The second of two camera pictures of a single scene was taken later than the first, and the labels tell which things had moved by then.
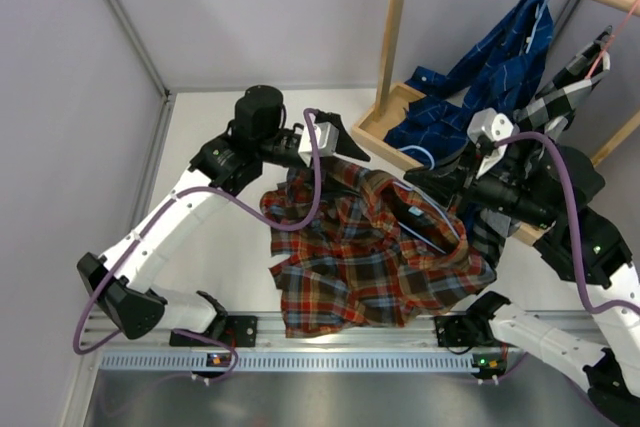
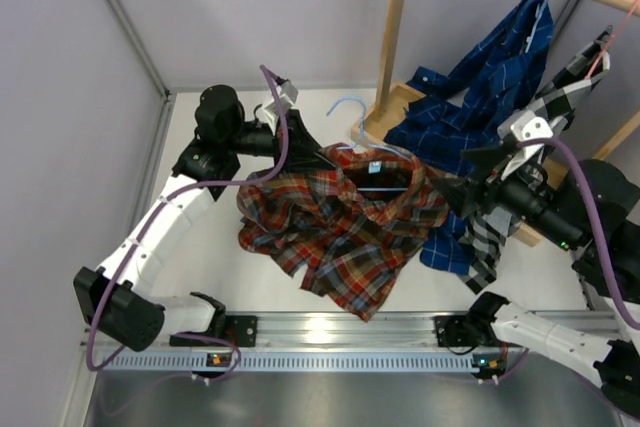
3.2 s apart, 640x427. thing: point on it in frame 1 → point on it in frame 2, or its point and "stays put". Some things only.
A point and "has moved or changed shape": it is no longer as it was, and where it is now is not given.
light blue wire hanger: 430,200 → 363,141
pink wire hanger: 613,38 stays put
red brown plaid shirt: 383,254 has moved or changed shape
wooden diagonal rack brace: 632,126 stays put
